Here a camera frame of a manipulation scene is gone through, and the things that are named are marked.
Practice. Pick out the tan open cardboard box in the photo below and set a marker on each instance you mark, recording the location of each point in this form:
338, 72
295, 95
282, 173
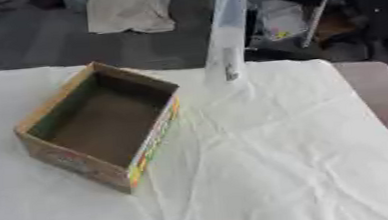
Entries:
105, 123

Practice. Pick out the white cloth on floor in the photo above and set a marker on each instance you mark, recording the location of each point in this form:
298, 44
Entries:
131, 8

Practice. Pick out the white plastic bag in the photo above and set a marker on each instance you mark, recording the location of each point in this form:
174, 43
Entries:
280, 19

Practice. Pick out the black equipment rack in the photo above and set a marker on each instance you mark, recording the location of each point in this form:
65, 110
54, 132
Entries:
335, 9

